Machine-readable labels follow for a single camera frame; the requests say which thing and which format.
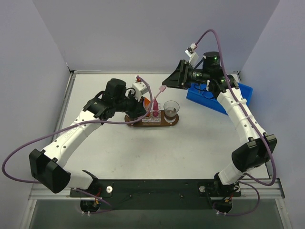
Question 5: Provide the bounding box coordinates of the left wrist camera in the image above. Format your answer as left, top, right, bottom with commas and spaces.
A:
132, 76, 148, 102

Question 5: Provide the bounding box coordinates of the orange toothpaste tube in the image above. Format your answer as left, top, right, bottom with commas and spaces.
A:
143, 97, 151, 118

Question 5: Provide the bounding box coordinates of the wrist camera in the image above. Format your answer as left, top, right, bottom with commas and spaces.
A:
132, 76, 148, 102
185, 43, 199, 67

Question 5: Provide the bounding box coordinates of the brown oval wooden tray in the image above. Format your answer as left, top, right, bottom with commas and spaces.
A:
127, 110, 179, 128

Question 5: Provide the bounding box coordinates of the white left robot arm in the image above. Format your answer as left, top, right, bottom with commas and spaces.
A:
29, 78, 149, 197

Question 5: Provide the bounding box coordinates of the blue plastic bin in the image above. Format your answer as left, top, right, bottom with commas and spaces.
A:
186, 83, 253, 115

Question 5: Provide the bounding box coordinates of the clear textured toothbrush holder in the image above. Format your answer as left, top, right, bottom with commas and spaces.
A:
142, 103, 162, 125

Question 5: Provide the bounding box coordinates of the magenta toothpaste tube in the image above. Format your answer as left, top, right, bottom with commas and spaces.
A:
152, 99, 159, 118

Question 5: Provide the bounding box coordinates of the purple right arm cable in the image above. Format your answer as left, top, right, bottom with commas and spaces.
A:
194, 29, 278, 217

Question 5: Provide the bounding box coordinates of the pink toothbrush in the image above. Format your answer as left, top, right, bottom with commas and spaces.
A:
152, 85, 166, 105

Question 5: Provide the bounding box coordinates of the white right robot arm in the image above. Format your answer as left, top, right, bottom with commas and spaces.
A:
162, 52, 277, 186

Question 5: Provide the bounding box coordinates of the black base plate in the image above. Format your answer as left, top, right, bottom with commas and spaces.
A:
70, 179, 241, 211

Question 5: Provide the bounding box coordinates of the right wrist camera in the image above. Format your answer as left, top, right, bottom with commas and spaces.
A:
185, 43, 199, 67

